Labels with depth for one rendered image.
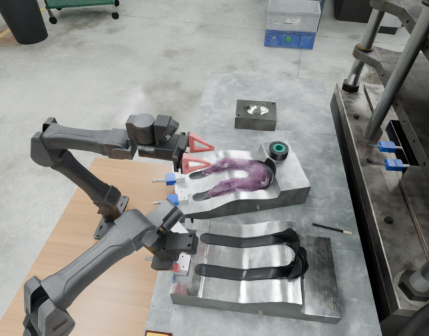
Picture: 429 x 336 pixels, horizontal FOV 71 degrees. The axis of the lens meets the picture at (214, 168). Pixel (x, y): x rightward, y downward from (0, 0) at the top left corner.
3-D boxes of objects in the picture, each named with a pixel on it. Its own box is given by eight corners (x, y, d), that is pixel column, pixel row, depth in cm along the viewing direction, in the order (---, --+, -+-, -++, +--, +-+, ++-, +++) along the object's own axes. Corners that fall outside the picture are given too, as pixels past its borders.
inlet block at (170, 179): (153, 191, 121) (150, 182, 117) (152, 181, 125) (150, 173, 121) (185, 186, 123) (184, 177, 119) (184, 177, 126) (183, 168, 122)
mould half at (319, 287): (172, 304, 95) (167, 287, 85) (187, 231, 112) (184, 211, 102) (336, 324, 91) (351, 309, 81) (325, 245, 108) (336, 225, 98)
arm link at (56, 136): (135, 127, 86) (34, 115, 88) (124, 149, 80) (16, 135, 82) (142, 157, 95) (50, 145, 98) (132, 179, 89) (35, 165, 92)
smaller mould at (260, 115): (234, 128, 151) (234, 117, 146) (236, 110, 161) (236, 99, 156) (274, 131, 150) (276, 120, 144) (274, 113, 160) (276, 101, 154)
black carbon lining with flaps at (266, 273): (194, 279, 93) (192, 265, 86) (201, 233, 104) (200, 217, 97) (308, 292, 91) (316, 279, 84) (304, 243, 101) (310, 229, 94)
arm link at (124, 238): (133, 201, 71) (2, 299, 57) (157, 223, 67) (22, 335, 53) (143, 227, 81) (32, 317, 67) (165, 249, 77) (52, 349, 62)
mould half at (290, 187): (179, 223, 115) (176, 206, 106) (173, 172, 132) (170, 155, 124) (304, 203, 121) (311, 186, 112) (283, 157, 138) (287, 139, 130)
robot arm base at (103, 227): (125, 185, 117) (108, 183, 118) (105, 230, 104) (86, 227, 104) (130, 197, 123) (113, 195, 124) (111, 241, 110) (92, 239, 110)
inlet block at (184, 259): (143, 269, 91) (142, 263, 87) (147, 253, 94) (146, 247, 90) (186, 276, 92) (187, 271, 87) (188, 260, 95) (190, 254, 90)
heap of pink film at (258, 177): (208, 202, 114) (208, 189, 108) (200, 167, 126) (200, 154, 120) (274, 192, 117) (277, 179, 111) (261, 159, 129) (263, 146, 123)
